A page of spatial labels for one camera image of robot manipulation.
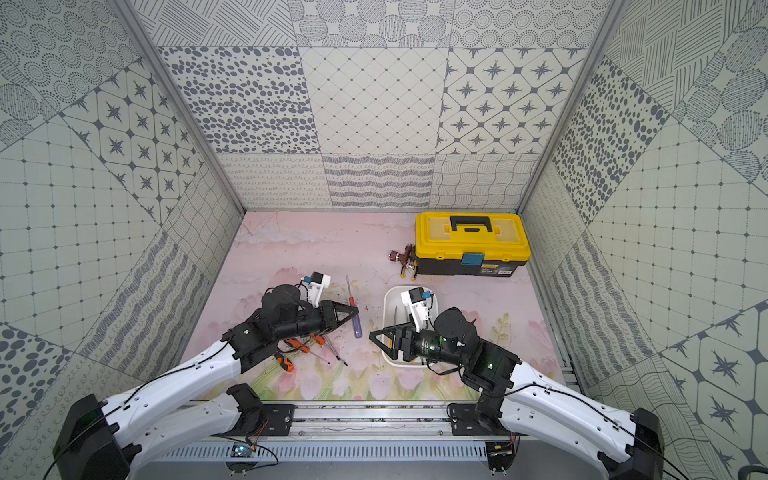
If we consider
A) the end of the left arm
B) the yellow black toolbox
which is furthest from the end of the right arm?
the yellow black toolbox

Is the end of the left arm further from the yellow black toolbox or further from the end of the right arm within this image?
the yellow black toolbox

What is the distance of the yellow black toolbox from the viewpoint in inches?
36.1
